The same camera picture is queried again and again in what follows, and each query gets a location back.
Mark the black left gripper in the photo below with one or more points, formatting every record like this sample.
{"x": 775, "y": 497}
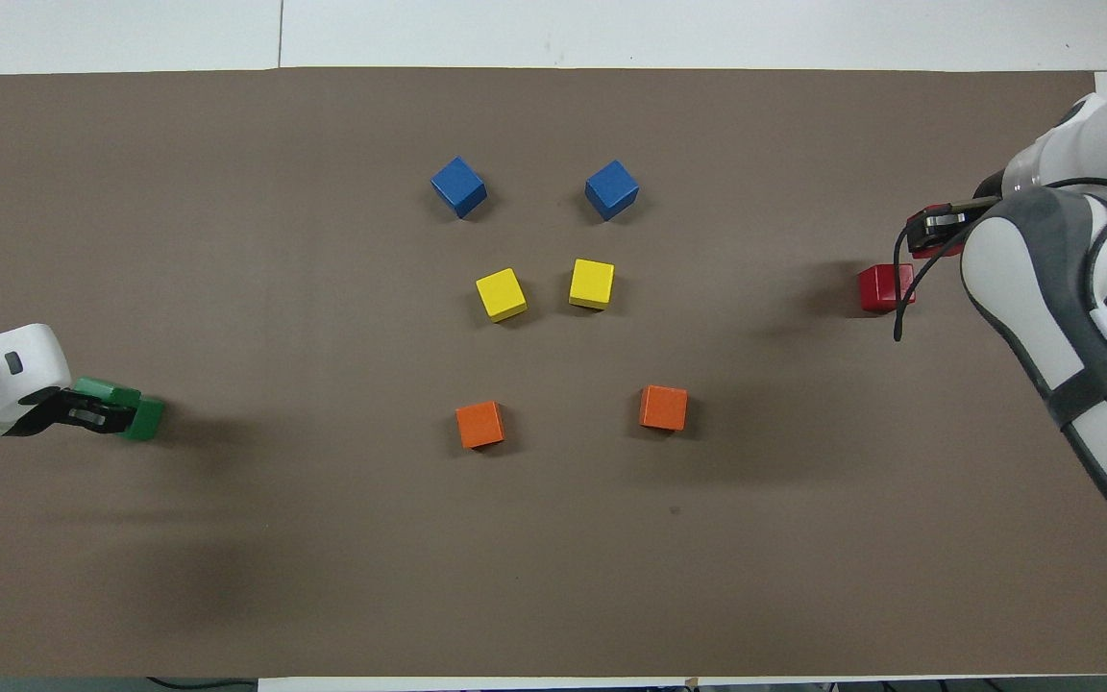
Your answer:
{"x": 39, "y": 413}

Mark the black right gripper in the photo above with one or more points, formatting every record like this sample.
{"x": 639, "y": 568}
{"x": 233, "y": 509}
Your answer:
{"x": 988, "y": 187}

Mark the red wooden block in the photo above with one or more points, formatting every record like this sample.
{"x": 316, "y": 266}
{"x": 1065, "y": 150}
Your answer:
{"x": 934, "y": 207}
{"x": 880, "y": 288}

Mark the green wooden block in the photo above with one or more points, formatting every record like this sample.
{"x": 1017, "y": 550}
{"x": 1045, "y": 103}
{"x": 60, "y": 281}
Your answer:
{"x": 107, "y": 389}
{"x": 149, "y": 421}

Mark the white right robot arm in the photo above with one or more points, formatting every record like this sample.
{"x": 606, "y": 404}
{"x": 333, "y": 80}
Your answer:
{"x": 1024, "y": 279}

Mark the brown table mat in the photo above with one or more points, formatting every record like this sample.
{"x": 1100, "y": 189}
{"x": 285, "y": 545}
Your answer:
{"x": 323, "y": 538}

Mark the orange wooden block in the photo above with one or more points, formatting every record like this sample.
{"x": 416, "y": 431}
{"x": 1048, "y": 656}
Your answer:
{"x": 479, "y": 425}
{"x": 663, "y": 408}

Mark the blue wooden block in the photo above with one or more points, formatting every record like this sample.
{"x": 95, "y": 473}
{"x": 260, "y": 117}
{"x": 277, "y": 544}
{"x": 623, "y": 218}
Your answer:
{"x": 611, "y": 190}
{"x": 458, "y": 187}

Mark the yellow wooden block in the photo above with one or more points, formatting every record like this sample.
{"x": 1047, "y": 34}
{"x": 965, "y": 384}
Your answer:
{"x": 501, "y": 295}
{"x": 592, "y": 284}

